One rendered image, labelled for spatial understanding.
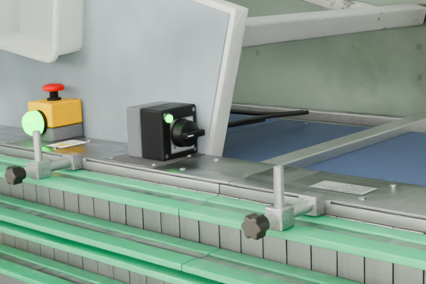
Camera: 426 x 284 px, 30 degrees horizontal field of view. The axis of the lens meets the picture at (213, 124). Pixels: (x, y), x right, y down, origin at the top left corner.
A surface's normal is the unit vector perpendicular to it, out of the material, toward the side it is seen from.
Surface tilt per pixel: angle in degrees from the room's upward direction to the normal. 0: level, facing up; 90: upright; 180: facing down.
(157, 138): 0
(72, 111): 90
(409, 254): 90
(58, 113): 90
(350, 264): 0
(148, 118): 0
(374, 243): 90
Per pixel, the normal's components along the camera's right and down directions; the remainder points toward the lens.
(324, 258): -0.66, 0.15
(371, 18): 0.73, 0.34
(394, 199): -0.04, -0.98
